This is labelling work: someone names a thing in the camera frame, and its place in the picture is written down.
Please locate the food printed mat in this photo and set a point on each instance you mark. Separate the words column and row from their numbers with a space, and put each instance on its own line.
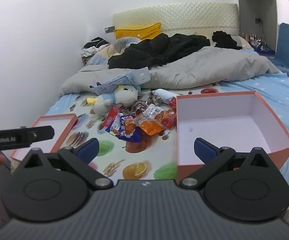
column 134, row 167

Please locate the white wall cabinet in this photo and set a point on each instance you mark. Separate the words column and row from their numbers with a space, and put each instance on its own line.
column 259, row 5

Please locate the plush duck toy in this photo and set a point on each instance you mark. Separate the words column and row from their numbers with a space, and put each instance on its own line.
column 124, row 96

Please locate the row of small bottles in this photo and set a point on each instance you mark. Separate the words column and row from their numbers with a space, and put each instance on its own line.
column 253, row 40

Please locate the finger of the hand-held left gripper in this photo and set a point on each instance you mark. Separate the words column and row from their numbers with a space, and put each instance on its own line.
column 44, row 132

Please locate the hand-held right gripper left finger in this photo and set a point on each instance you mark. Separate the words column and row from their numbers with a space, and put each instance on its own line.
column 88, row 151

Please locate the black cloth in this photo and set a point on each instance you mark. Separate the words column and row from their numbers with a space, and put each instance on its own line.
column 224, row 40

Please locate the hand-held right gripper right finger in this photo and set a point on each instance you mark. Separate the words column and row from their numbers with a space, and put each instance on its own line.
column 205, row 151

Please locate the pink box lid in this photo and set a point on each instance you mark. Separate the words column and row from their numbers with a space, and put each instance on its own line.
column 59, row 127

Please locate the red yellow snack packet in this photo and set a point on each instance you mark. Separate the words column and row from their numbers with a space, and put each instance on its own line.
column 168, row 118

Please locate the yellow pillow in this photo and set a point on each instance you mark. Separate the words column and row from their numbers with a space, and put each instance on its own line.
column 139, row 31

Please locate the small red foil packet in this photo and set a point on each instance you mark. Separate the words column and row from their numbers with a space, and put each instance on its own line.
column 173, row 103

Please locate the white wrapped tube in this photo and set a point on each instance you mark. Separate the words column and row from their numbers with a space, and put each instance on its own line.
column 165, row 95

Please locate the pile of clothes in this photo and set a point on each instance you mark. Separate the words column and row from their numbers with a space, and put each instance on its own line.
column 94, row 45

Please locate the light blue bed sheet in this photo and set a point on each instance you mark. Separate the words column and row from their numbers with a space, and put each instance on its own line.
column 279, row 92

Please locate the red white snack packet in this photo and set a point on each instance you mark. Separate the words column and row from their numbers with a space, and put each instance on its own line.
column 112, row 116

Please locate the blue chair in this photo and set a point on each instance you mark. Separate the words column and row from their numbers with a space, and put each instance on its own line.
column 287, row 45

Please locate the blue snack packet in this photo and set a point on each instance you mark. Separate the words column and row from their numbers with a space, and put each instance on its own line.
column 127, row 127

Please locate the white pillow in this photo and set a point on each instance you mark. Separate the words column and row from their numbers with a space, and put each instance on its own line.
column 245, row 42

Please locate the dark brown snack packet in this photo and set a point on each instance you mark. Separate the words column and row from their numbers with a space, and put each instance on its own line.
column 139, row 106

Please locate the orange snack packet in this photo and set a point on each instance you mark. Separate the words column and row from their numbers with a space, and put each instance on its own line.
column 150, row 126

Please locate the pink cardboard box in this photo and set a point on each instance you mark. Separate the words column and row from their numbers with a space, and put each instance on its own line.
column 234, row 110

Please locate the grey duvet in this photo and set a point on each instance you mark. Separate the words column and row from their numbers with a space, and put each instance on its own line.
column 209, row 67

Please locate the black jacket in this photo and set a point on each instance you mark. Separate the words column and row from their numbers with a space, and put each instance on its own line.
column 154, row 51

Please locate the black wall plug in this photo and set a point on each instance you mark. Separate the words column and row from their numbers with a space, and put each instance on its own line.
column 259, row 20

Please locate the cream padded headboard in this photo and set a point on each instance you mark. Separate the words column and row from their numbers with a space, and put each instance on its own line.
column 184, row 15

